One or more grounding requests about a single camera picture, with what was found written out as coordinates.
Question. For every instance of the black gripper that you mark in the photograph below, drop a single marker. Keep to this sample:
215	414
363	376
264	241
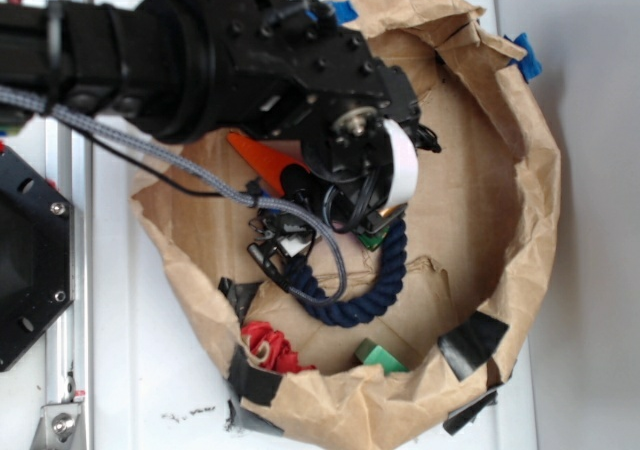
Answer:
295	72

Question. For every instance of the orange toy carrot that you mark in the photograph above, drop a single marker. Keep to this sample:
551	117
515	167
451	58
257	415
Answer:
288	179

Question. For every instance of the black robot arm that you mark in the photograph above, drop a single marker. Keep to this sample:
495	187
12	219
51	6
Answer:
158	65

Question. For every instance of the blue tape top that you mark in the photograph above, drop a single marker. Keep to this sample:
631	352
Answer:
344	11

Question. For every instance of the blue tape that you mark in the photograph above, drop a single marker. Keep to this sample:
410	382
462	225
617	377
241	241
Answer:
529	66
344	11

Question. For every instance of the blue tape right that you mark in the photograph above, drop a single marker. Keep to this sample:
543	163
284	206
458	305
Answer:
529	66

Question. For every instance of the black tape inner left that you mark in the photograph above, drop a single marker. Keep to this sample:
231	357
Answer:
239	295

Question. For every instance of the black tape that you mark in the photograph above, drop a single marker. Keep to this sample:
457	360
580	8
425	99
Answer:
471	344
259	386
239	295

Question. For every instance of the brown paper bag bin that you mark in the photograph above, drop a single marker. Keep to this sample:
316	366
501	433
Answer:
482	232

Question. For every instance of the red crumpled cloth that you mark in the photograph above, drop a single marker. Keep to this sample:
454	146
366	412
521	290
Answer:
271	349

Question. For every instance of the green block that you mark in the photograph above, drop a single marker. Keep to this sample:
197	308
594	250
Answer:
369	353

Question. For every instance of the black tape bottom left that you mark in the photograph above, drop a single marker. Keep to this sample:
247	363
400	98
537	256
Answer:
259	386

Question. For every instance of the black tape bottom right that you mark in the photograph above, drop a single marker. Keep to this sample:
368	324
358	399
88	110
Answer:
471	344

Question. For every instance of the white tray board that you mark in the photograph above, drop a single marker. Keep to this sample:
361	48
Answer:
154	387

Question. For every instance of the black tape lower right edge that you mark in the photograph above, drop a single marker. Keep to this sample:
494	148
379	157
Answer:
458	419

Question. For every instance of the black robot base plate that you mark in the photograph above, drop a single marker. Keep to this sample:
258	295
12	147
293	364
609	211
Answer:
35	256

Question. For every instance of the aluminium rail frame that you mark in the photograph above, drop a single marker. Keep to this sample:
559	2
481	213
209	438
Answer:
68	354

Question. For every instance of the metal corner bracket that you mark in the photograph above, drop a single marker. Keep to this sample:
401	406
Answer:
60	427

